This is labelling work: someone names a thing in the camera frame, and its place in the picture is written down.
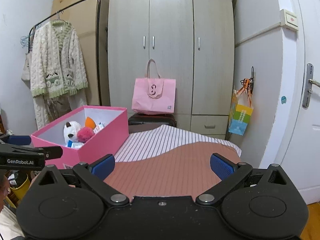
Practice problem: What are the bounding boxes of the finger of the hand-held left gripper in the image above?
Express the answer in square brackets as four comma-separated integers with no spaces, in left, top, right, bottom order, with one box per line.
[0,134,32,145]
[0,145,63,159]

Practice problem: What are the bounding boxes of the cream fleece cardigan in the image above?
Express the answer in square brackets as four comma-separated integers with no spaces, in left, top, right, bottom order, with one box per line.
[30,21,88,130]

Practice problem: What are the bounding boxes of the white door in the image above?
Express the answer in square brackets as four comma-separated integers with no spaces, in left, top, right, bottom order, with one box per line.
[260,0,320,205]

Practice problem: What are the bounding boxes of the yellow bin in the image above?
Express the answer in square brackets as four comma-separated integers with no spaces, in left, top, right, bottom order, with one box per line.
[9,172,32,202]

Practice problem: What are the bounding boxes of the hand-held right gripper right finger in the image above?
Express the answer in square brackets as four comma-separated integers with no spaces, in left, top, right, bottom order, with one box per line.
[196,153,288,206]

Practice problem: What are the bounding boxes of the blue wipes packet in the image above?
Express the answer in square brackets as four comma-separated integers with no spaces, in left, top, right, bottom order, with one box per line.
[65,122,105,149]

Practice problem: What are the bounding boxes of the pink tote bag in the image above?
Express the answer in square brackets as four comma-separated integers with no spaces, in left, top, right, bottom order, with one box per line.
[132,59,176,115]

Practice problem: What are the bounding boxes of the black suitcase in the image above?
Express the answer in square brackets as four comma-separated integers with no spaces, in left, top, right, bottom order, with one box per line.
[128,113,177,133]

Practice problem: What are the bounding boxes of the light wooden board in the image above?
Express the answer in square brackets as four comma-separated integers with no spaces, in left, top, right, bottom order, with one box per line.
[51,0,110,107]

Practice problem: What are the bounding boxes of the pink cardboard box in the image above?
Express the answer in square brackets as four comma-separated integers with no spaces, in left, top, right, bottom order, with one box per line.
[30,106,130,170]

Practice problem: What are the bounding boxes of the colourful paper gift bag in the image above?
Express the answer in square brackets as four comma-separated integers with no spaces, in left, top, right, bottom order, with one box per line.
[228,89,254,135]

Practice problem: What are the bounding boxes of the blue wire hanger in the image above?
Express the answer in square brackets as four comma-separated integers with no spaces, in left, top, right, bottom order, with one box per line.
[20,35,32,48]

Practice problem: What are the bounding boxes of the beige wall switch box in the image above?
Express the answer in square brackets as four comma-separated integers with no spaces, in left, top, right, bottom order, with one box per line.
[279,9,299,30]

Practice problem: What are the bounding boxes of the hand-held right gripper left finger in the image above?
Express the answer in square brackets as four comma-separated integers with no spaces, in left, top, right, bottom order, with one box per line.
[37,154,130,206]

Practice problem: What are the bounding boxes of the person's left hand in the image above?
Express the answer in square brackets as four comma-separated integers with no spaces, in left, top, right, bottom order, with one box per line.
[0,176,11,207]

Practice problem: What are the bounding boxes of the red fluffy ball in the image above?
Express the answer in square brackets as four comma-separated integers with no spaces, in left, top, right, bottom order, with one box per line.
[77,127,95,143]

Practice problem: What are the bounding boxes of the beige wooden wardrobe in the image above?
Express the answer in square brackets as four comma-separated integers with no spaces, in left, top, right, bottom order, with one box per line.
[107,0,235,140]

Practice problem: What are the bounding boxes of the black clothes rack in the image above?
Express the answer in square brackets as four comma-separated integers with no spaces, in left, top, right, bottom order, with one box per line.
[29,0,103,107]

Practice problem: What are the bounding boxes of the white panda plush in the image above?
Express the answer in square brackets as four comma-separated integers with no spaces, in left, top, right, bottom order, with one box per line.
[63,121,81,145]

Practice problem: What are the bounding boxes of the green orange plush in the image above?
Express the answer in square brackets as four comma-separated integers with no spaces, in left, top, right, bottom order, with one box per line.
[85,117,97,130]

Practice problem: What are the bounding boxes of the metal door handle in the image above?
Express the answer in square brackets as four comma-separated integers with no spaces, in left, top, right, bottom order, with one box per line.
[302,63,320,109]

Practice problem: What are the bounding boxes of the canvas tote bag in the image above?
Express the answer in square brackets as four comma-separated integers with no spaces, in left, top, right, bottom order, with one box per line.
[21,52,33,82]

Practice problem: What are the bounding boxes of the black wall hook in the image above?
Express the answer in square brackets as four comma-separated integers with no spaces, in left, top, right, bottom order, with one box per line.
[241,66,255,95]

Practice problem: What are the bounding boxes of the person's white clothing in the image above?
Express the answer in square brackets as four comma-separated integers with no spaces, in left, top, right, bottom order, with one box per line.
[0,204,25,240]

